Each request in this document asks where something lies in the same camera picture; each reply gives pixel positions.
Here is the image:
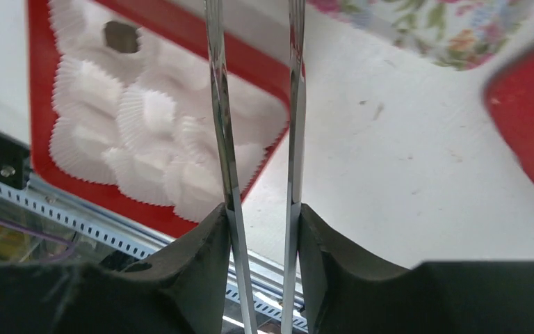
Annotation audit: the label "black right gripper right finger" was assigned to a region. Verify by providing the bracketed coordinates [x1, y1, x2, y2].
[298, 205, 534, 333]

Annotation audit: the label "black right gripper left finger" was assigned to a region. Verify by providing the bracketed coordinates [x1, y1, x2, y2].
[0, 205, 231, 333]

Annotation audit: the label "silver metal tweezers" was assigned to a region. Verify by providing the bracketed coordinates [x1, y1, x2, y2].
[204, 1, 307, 333]

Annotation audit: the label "red square chocolate box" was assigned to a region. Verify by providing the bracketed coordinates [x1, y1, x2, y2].
[26, 0, 306, 239]

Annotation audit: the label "brown chocolate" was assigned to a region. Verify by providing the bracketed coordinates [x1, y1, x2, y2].
[103, 21, 140, 54]

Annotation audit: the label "floral rectangular tray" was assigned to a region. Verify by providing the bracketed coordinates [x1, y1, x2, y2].
[309, 0, 534, 71]

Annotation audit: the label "white perforated cable duct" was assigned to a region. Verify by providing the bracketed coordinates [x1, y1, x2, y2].
[0, 175, 309, 333]

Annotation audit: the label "aluminium frame rail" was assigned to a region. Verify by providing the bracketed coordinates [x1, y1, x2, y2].
[18, 173, 309, 324]

